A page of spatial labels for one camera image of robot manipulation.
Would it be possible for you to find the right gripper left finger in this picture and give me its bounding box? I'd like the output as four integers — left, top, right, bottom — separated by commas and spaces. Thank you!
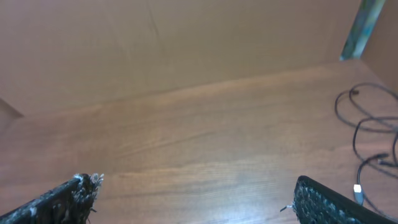
1, 173, 104, 224

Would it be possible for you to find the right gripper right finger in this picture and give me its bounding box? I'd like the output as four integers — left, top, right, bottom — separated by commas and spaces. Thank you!
282, 175, 396, 224

